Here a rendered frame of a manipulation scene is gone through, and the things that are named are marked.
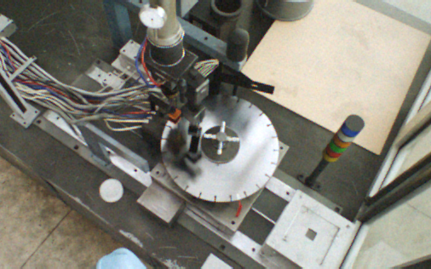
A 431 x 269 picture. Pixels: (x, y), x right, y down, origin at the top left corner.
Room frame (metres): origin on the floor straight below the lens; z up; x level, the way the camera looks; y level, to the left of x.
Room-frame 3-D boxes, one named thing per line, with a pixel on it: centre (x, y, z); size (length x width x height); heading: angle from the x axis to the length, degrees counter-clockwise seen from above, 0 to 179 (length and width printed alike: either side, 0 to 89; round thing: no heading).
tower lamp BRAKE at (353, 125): (0.48, -0.33, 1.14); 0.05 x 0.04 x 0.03; 151
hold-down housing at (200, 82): (0.49, 0.05, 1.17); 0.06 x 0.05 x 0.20; 52
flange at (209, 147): (0.48, -0.03, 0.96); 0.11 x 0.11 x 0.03
